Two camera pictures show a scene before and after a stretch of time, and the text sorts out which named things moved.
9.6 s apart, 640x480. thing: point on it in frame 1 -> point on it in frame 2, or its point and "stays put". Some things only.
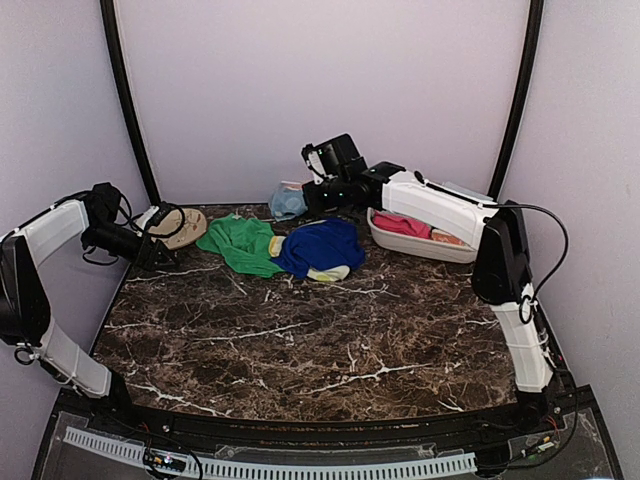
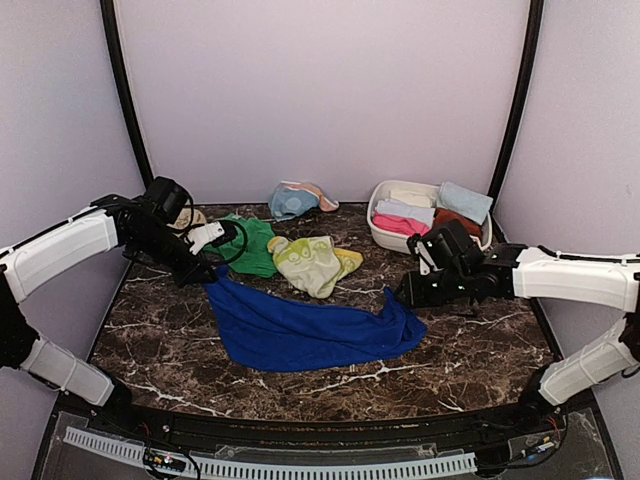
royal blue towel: x=322 y=243 -> x=266 y=333
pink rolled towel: x=396 y=223 stays put
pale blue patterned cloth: x=288 y=201 stays put
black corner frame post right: x=533 y=38 stays put
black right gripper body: x=335 y=197 -> x=451 y=286
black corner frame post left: x=126 y=99 stays put
